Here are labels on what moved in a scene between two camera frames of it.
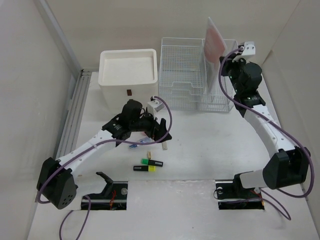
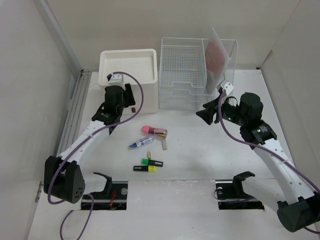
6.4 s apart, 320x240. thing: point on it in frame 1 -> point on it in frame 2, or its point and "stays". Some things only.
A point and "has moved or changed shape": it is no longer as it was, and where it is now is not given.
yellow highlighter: x=149 y=168 stays
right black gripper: x=228 y=62 -> x=207 y=114
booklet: x=214 y=47 has moved or changed shape
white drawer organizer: x=127 y=75 stays
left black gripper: x=157 y=131 -> x=129 y=100
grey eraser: x=164 y=145 stays
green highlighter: x=152 y=162 stays
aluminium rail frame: x=72 y=125 stays
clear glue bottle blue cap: x=145 y=140 stays
